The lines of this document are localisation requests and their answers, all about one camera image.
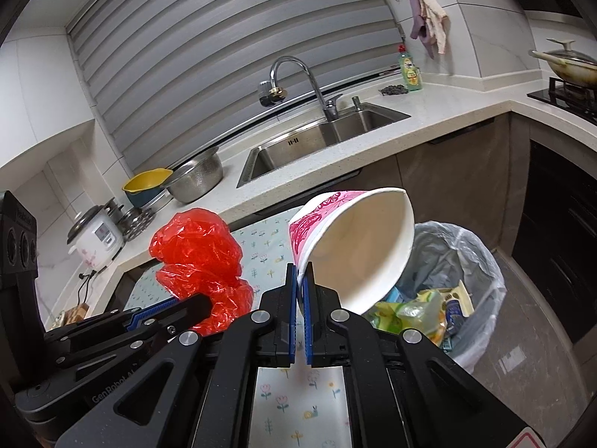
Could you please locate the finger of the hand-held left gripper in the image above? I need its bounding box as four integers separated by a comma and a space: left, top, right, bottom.
43, 292, 214, 345
55, 324, 181, 370

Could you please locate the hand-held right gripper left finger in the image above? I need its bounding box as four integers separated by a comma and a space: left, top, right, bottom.
56, 264, 300, 448

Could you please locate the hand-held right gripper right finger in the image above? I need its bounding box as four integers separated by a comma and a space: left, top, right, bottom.
302, 263, 547, 448

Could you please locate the red plastic bag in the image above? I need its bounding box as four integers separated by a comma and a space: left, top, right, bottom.
149, 207, 255, 337

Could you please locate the pink paper cup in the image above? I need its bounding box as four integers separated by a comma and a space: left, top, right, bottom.
288, 187, 415, 316

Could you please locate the green snack bag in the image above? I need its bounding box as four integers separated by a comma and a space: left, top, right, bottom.
368, 288, 449, 347

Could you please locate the trash bin with clear liner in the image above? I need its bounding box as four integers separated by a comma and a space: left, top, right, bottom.
363, 221, 507, 375

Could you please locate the white rice cooker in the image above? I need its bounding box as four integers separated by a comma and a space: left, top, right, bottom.
66, 205, 126, 272

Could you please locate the floral tablecloth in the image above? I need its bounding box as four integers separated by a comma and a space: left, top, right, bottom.
124, 202, 349, 448

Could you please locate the metal steamer rack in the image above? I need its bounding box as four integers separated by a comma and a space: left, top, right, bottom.
105, 198, 158, 243

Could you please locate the yellow and blue basin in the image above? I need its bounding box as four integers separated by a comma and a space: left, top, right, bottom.
122, 167, 174, 209

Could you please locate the steel colander bowl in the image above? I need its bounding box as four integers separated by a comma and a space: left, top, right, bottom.
163, 146, 225, 204

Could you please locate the steel sink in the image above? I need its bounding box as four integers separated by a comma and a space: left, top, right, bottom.
236, 103, 412, 189

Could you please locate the grey kitchen cabinet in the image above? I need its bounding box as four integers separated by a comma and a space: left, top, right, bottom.
363, 112, 515, 253

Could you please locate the chrome faucet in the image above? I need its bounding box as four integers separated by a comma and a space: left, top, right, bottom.
257, 55, 344, 122

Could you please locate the grey window blind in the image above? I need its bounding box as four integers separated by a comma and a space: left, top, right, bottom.
66, 0, 407, 174

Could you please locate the green dish soap bottle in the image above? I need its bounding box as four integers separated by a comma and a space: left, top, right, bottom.
397, 45, 422, 93

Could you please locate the purple hanging cloth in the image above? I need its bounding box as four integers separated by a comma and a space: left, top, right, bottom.
409, 0, 437, 60

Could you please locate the beige hanging cloth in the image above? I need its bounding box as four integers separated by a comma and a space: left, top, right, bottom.
415, 0, 451, 55

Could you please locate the black gas stove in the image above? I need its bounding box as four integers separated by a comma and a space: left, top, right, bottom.
526, 77, 597, 125

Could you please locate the lidded cooking pot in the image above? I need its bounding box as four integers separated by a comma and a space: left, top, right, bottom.
528, 38, 597, 87

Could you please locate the black power cable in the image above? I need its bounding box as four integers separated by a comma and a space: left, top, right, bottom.
76, 268, 101, 309

